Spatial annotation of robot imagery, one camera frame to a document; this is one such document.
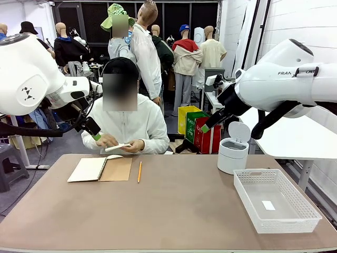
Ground yellow recycling bin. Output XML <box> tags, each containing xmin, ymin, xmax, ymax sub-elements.
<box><xmin>177</xmin><ymin>105</ymin><xmax>203</xmax><ymax>135</ymax></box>

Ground grey plastic stool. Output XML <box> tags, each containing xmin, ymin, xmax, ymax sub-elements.
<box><xmin>0</xmin><ymin>143</ymin><xmax>30</xmax><ymax>193</ymax></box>

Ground white side table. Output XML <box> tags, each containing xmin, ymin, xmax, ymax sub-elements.
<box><xmin>238</xmin><ymin>105</ymin><xmax>337</xmax><ymax>192</ymax></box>

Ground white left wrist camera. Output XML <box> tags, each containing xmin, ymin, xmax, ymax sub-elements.
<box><xmin>89</xmin><ymin>81</ymin><xmax>104</xmax><ymax>95</ymax></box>

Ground mannequin with black bucket hat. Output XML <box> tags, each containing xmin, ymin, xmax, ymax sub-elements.
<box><xmin>19</xmin><ymin>21</ymin><xmax>56</xmax><ymax>59</ymax></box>

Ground grey cabinet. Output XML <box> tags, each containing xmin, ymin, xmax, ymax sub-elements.
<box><xmin>204</xmin><ymin>67</ymin><xmax>226</xmax><ymax>93</ymax></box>

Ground person's right hand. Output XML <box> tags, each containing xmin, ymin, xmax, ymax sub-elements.
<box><xmin>95</xmin><ymin>133</ymin><xmax>120</xmax><ymax>149</ymax></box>

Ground mannequin with green bucket hat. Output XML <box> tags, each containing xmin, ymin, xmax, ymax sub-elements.
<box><xmin>101</xmin><ymin>3</ymin><xmax>140</xmax><ymax>80</ymax></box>

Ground person's right forearm white sleeve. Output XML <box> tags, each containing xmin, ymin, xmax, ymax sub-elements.
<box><xmin>81</xmin><ymin>130</ymin><xmax>106</xmax><ymax>151</ymax></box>

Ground black left arm cable sleeve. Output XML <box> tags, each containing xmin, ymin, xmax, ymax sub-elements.
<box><xmin>0</xmin><ymin>110</ymin><xmax>85</xmax><ymax>138</ymax></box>

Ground white torn notebook paper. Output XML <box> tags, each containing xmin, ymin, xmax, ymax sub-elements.
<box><xmin>104</xmin><ymin>143</ymin><xmax>132</xmax><ymax>153</ymax></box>

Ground red recycling bin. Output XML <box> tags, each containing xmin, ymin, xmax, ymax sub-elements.
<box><xmin>194</xmin><ymin>116</ymin><xmax>222</xmax><ymax>155</ymax></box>

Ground black right arm cable sleeve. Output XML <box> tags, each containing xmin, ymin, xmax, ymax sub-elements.
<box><xmin>250</xmin><ymin>101</ymin><xmax>337</xmax><ymax>140</ymax></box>

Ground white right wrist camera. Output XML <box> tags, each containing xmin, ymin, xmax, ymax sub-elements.
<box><xmin>205</xmin><ymin>74</ymin><xmax>227</xmax><ymax>90</ymax></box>

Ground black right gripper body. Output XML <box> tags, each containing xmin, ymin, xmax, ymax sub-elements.
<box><xmin>217</xmin><ymin>83</ymin><xmax>251</xmax><ymax>116</ymax></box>

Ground blue hanging garment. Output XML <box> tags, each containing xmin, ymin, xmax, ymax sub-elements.
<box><xmin>28</xmin><ymin>108</ymin><xmax>57</xmax><ymax>130</ymax></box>

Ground grey striped hanging garment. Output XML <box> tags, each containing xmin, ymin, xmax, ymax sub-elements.
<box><xmin>67</xmin><ymin>61</ymin><xmax>85</xmax><ymax>77</ymax></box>

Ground person's left forearm white sleeve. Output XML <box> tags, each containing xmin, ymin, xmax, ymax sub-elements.
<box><xmin>139</xmin><ymin>137</ymin><xmax>170</xmax><ymax>155</ymax></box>

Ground mannequin in black sweater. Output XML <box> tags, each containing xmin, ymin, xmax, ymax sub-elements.
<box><xmin>54</xmin><ymin>22</ymin><xmax>92</xmax><ymax>74</ymax></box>

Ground mannequin in dark green jacket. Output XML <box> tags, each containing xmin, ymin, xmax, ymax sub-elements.
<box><xmin>151</xmin><ymin>24</ymin><xmax>175</xmax><ymax>92</ymax></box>

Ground white perforated plastic basket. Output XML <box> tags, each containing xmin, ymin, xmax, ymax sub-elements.
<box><xmin>233</xmin><ymin>168</ymin><xmax>323</xmax><ymax>234</ymax></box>

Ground person's head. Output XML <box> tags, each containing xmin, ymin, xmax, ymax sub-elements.
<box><xmin>102</xmin><ymin>73</ymin><xmax>139</xmax><ymax>111</ymax></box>

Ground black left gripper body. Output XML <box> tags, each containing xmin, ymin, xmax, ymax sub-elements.
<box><xmin>59</xmin><ymin>99</ymin><xmax>90</xmax><ymax>124</ymax></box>

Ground white rounded appliance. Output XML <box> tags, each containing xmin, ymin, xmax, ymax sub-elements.
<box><xmin>194</xmin><ymin>26</ymin><xmax>206</xmax><ymax>46</ymax></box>

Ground black baseball cap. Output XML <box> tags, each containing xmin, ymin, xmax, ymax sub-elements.
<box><xmin>103</xmin><ymin>57</ymin><xmax>140</xmax><ymax>80</ymax></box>

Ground brown-cover spiral notebook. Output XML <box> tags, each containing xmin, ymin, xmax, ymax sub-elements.
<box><xmin>67</xmin><ymin>154</ymin><xmax>133</xmax><ymax>183</ymax></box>

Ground black arm cable sleeve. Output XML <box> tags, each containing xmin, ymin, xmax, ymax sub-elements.
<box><xmin>0</xmin><ymin>110</ymin><xmax>85</xmax><ymax>138</ymax></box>
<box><xmin>250</xmin><ymin>101</ymin><xmax>337</xmax><ymax>140</ymax></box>

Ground tall mannequin in white shirt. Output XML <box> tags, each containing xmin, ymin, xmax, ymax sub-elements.
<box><xmin>130</xmin><ymin>0</ymin><xmax>163</xmax><ymax>105</ymax></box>

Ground white hooded jacket torso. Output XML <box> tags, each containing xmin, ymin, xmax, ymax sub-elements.
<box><xmin>81</xmin><ymin>93</ymin><xmax>170</xmax><ymax>155</ymax></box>

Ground white strap with black buckle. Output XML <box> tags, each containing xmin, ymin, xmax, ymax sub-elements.
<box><xmin>294</xmin><ymin>66</ymin><xmax>320</xmax><ymax>79</ymax></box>

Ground person's left hand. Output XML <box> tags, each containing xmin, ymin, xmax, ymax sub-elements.
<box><xmin>121</xmin><ymin>139</ymin><xmax>145</xmax><ymax>154</ymax></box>

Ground white round flip-lid trash bin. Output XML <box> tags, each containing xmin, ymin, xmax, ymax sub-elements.
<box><xmin>217</xmin><ymin>121</ymin><xmax>251</xmax><ymax>176</ymax></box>

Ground cluttered background work table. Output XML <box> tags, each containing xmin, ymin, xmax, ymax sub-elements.
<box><xmin>83</xmin><ymin>61</ymin><xmax>105</xmax><ymax>80</ymax></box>

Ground green recycling bin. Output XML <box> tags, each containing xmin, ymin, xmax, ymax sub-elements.
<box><xmin>185</xmin><ymin>111</ymin><xmax>211</xmax><ymax>144</ymax></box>

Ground black chair base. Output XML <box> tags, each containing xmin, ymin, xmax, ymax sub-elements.
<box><xmin>168</xmin><ymin>133</ymin><xmax>200</xmax><ymax>155</ymax></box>

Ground white table stand leg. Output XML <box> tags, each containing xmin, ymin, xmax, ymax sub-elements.
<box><xmin>9</xmin><ymin>114</ymin><xmax>51</xmax><ymax>170</ymax></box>

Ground mannequin in cream shirt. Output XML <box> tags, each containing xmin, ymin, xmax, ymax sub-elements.
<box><xmin>199</xmin><ymin>25</ymin><xmax>227</xmax><ymax>70</ymax></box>

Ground small white background table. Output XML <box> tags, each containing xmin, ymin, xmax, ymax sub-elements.
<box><xmin>204</xmin><ymin>91</ymin><xmax>226</xmax><ymax>116</ymax></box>

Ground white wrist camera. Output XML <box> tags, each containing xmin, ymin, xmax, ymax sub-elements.
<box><xmin>89</xmin><ymin>81</ymin><xmax>104</xmax><ymax>95</ymax></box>
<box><xmin>205</xmin><ymin>74</ymin><xmax>227</xmax><ymax>90</ymax></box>

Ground mannequin with blue cap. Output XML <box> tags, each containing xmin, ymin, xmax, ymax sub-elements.
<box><xmin>171</xmin><ymin>24</ymin><xmax>203</xmax><ymax>117</ymax></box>

